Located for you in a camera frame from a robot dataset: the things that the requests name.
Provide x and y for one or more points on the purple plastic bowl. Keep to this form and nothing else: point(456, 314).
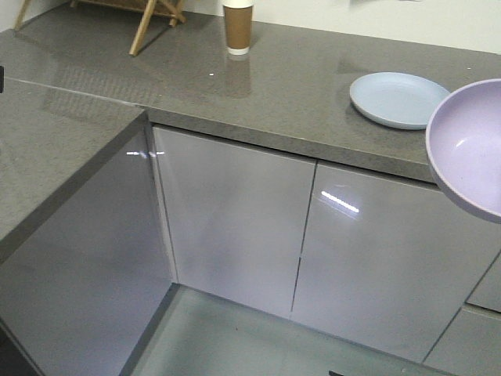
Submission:
point(463, 148)

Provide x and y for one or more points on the brown paper cup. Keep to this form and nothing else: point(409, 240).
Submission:
point(238, 25)

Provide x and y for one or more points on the light blue plate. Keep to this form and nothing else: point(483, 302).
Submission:
point(396, 100)

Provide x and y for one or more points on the grey cabinet door middle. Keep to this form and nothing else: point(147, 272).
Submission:
point(236, 217)

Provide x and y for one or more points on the grey cabinet door far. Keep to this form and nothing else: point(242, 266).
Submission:
point(386, 263)

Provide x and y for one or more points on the grey corner cabinet door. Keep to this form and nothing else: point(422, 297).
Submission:
point(79, 295)

